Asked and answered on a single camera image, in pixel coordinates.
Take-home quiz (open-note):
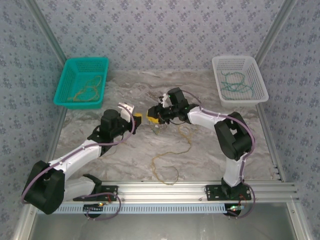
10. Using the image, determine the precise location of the light blue slotted cable duct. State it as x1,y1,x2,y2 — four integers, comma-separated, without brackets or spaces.
58,202,227,215

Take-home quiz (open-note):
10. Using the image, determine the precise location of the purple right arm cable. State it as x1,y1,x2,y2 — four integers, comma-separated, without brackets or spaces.
181,89,257,220

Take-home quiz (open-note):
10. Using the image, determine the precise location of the teal plastic basket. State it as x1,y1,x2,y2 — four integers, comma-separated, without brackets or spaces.
53,56,110,111

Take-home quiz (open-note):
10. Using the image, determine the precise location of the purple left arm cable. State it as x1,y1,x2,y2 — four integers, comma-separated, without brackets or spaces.
20,109,137,221

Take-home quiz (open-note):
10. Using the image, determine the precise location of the thin black right camera cable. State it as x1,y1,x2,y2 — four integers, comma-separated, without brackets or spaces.
168,117,189,126

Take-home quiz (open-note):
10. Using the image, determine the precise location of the white plastic basket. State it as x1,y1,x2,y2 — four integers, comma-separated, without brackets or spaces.
211,55,270,108

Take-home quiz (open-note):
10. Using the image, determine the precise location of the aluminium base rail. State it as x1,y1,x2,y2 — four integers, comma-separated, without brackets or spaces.
63,181,300,203

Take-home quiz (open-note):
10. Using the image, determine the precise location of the grey metal shelf panel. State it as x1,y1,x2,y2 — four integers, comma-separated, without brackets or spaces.
12,202,308,240

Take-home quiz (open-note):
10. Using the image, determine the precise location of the black controller board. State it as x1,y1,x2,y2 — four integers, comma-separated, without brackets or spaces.
83,203,105,216
225,203,245,217

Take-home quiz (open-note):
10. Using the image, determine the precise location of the aluminium frame post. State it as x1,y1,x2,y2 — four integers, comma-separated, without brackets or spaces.
253,0,301,66
24,0,68,67

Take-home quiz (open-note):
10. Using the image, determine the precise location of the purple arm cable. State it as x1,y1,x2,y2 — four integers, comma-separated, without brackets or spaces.
181,89,257,220
20,109,137,221

